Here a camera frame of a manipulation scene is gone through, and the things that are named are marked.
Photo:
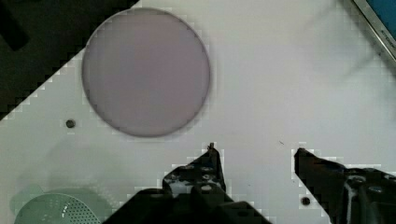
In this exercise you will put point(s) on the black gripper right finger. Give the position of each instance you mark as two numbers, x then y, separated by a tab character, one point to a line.
348	195

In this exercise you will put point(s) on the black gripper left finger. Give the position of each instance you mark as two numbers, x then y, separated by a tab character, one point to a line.
194	193

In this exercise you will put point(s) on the round purple plate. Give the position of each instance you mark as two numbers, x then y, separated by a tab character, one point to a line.
145	72

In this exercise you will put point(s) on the green perforated strainer bowl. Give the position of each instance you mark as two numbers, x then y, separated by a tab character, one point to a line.
33	205

